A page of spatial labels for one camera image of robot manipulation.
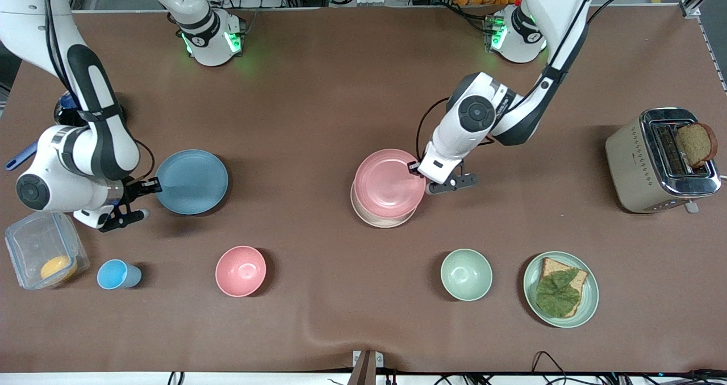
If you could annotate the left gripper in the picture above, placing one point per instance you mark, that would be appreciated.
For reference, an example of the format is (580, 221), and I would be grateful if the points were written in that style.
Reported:
(413, 168)

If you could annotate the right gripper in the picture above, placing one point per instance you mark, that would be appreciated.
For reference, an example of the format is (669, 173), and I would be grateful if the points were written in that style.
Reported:
(134, 189)

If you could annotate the pink plate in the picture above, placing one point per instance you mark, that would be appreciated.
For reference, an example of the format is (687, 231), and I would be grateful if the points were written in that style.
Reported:
(386, 183)

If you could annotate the blue plate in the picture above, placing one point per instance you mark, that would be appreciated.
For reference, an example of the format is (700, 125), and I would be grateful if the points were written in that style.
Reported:
(193, 181)

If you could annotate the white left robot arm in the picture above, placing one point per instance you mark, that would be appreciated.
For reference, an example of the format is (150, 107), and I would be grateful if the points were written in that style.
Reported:
(477, 112)

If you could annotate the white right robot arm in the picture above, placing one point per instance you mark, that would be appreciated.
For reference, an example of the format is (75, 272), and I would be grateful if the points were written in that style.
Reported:
(102, 141)

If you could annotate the beige plate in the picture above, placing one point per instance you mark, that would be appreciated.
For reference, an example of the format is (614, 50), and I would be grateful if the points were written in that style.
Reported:
(383, 221)

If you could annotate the blue cup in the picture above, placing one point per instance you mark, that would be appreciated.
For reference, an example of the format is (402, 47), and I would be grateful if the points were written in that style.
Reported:
(113, 274)

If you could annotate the black utensil holder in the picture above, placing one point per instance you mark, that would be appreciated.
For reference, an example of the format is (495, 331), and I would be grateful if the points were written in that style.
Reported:
(63, 116)

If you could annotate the orange round fruit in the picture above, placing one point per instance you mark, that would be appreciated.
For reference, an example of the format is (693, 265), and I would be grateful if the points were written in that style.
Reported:
(58, 267)

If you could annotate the green bowl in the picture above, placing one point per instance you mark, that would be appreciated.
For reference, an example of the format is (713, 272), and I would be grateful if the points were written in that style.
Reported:
(466, 275)

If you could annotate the brown table cloth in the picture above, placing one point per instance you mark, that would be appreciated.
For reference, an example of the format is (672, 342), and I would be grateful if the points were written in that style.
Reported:
(318, 101)

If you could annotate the clear plastic food container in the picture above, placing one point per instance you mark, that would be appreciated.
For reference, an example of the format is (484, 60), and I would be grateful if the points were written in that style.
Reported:
(34, 240)

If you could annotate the pink bowl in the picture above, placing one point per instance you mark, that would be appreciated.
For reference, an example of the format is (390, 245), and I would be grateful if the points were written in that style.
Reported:
(241, 271)

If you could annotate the blue spatula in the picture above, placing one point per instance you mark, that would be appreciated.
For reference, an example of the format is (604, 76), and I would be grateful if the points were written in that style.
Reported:
(20, 157)

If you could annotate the bread slice under lettuce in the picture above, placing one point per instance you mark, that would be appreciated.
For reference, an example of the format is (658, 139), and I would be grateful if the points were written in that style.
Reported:
(554, 266)

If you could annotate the white long power strip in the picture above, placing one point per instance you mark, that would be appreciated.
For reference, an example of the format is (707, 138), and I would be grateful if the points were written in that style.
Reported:
(375, 0)

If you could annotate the green lettuce leaf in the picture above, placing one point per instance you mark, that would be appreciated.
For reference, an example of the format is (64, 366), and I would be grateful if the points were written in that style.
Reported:
(558, 294)

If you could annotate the beige chrome toaster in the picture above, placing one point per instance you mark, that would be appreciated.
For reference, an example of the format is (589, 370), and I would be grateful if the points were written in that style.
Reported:
(633, 169)

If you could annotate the green plate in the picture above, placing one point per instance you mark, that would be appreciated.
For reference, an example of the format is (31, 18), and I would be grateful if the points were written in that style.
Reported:
(590, 300)

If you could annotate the brown bread slice in toaster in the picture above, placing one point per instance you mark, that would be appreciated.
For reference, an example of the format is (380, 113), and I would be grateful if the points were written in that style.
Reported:
(696, 145)

